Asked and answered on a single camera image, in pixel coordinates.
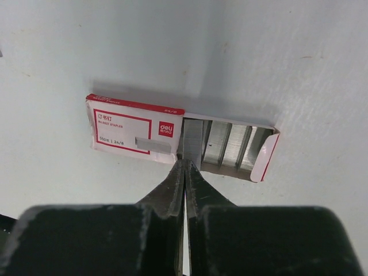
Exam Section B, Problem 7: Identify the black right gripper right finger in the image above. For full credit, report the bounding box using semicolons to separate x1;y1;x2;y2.
185;161;363;275

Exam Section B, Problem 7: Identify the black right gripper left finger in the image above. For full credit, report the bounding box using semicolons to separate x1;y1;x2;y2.
1;160;184;275

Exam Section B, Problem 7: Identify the red white staple box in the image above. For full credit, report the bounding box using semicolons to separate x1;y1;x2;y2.
86;94;280;183

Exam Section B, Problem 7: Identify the grey staple strip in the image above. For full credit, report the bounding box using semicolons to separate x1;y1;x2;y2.
182;119;203;166

